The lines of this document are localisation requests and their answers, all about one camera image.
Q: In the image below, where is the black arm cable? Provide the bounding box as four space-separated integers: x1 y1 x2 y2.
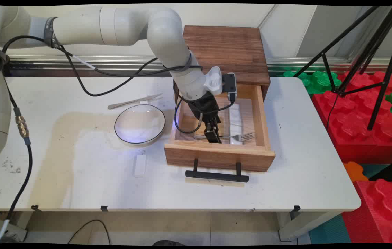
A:
0 35 204 97

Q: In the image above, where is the black floor cable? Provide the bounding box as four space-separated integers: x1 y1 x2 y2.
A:
66 219 112 245

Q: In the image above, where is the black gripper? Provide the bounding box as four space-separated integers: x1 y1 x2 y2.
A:
181 91 223 144

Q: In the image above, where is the thick cable with brass connector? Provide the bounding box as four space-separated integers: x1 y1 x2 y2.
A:
0 74 34 243

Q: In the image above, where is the black drawer handle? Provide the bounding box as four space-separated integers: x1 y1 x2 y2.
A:
185 158 250 183

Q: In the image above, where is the silver fork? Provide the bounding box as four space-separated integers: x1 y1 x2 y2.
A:
193 132 256 142

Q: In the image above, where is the black looped gripper cable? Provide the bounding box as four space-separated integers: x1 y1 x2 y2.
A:
174 93 236 135

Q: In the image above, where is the long white cutlery rest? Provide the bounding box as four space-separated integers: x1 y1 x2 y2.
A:
229 103 244 145

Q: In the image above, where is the silver table knife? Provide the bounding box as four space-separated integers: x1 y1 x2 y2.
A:
108 93 163 110

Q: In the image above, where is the aluminium wall rail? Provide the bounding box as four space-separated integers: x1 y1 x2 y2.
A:
4 54 392 78

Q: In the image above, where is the teal foam mat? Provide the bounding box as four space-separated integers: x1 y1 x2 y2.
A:
308 214 352 245

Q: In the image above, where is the light wooden drawer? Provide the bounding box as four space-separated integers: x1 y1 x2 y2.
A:
164 82 276 173

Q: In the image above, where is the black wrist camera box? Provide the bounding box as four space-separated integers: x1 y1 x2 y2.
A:
221 72 238 103

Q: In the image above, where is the white plate with black rim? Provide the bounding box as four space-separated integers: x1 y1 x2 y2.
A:
114 104 166 145

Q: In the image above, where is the white table leg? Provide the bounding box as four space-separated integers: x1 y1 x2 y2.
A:
277 210 342 242

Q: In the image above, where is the black tripod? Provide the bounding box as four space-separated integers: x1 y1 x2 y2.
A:
293 5 392 131

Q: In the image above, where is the dark brown wooden cabinet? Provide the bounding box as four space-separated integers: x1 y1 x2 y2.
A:
173 25 271 104

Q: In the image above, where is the orange foam piece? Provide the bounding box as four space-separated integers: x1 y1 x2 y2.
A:
343 162 370 183

